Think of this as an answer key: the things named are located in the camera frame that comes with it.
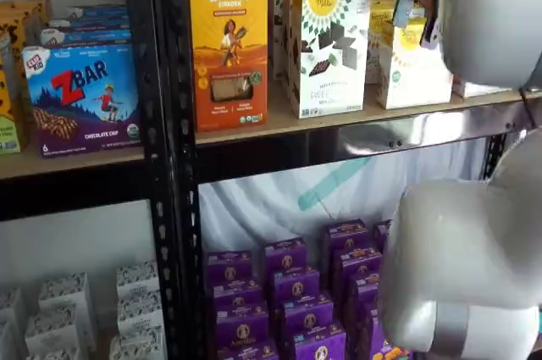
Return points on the Zbar chocolate chip box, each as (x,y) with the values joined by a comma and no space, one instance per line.
(84,97)

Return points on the orange Revival cracker box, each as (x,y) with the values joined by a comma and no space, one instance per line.
(230,59)

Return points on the black metal shelf post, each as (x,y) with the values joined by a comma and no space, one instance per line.
(139,38)
(173,38)

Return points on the purple Annie's box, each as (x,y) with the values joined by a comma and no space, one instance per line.
(242,328)
(364,292)
(228,267)
(250,352)
(309,315)
(381,235)
(357,264)
(285,254)
(296,286)
(237,294)
(319,345)
(347,235)
(381,349)

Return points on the blue Zbar box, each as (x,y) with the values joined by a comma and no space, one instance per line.
(93,23)
(89,36)
(99,11)

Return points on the black metal shelf beam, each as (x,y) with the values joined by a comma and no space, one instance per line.
(63,195)

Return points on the yellow orange food box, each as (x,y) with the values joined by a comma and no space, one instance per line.
(417,76)

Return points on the short black shelf post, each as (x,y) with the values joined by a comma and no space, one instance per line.
(493,156)

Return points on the white patterned box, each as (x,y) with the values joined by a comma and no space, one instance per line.
(10,307)
(68,292)
(137,277)
(139,311)
(53,355)
(137,345)
(53,328)

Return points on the yellow and green snack box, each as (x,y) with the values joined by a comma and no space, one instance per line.
(7,123)

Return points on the metal shelf beam with rivets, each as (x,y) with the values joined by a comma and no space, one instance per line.
(296,152)

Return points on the yellow spotted snack box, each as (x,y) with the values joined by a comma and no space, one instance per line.
(29,10)
(10,46)

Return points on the low white box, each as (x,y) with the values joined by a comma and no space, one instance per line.
(478,90)

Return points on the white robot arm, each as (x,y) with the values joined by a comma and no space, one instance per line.
(466,241)

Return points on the white cloth with teal stripe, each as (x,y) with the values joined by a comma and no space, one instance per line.
(262,212)

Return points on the tall white Simple Mills box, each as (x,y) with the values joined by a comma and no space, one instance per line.
(334,51)
(277,17)
(286,38)

